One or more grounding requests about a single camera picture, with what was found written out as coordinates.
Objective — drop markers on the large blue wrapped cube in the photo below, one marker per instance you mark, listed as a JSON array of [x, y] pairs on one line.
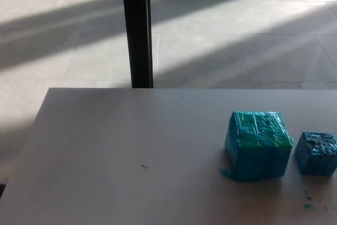
[[259, 154]]

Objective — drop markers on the small blue cube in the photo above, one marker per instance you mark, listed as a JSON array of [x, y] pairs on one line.
[[316, 156]]

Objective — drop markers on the black vertical post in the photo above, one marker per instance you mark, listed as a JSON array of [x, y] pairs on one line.
[[137, 30]]

